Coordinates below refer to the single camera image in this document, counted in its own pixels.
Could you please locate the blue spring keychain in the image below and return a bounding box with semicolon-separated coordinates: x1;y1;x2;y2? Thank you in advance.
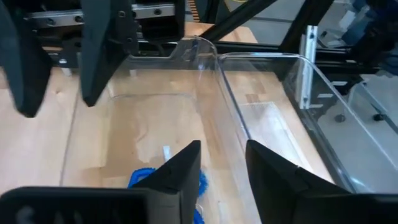
192;207;206;224
127;167;208;198

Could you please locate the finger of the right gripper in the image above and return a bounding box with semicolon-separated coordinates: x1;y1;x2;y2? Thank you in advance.
79;0;139;108
0;0;52;118

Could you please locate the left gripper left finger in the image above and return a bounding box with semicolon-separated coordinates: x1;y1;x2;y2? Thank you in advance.
0;139;202;224

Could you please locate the clear plastic bin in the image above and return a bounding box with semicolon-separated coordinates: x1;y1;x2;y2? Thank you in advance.
217;52;398;195
60;35;252;224

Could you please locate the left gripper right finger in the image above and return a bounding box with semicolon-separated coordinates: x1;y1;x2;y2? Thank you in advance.
245;139;398;224

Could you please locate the black aluminium table frame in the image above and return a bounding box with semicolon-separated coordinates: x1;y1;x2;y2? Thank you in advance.
198;0;386;110

